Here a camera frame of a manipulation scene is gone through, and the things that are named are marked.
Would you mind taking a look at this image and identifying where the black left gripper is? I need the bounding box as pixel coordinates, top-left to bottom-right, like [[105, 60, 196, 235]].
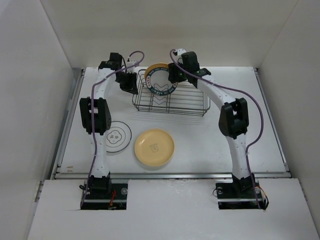
[[115, 71, 138, 95]]

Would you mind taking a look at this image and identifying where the white plate dark patterned rim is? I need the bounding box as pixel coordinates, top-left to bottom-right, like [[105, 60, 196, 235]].
[[144, 65, 178, 96]]

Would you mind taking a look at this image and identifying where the grey wire dish rack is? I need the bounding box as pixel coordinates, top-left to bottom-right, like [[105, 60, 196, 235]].
[[132, 69, 211, 117]]

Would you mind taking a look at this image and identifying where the white plate green rim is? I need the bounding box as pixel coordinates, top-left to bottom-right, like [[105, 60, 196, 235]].
[[106, 121, 132, 153]]

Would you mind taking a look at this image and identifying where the yellow shallow plate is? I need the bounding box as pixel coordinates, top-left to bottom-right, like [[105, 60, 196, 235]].
[[134, 128, 175, 167]]

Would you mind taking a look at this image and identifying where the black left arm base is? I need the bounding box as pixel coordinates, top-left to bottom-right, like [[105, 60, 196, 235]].
[[79, 178, 128, 211]]

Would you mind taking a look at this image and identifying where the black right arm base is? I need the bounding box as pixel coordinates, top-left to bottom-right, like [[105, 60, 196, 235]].
[[213, 181, 270, 210]]

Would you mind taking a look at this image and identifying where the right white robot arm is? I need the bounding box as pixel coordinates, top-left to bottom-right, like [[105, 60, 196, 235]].
[[168, 48, 253, 197]]

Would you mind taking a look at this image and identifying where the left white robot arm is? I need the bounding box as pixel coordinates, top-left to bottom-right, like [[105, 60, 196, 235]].
[[79, 52, 142, 199]]

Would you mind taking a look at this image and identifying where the yellow rear plate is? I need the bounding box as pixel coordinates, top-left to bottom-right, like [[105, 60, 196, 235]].
[[144, 62, 169, 81]]

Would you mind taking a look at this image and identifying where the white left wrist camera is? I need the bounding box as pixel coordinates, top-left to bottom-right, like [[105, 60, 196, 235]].
[[125, 58, 139, 74]]

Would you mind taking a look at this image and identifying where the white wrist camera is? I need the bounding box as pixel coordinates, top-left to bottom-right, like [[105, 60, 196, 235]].
[[125, 58, 139, 74], [173, 48, 187, 62]]

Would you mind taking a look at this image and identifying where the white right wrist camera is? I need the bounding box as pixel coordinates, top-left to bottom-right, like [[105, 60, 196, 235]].
[[173, 48, 187, 62]]

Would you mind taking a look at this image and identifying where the aluminium table edge rail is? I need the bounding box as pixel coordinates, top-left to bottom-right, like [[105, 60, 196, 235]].
[[52, 66, 291, 179]]

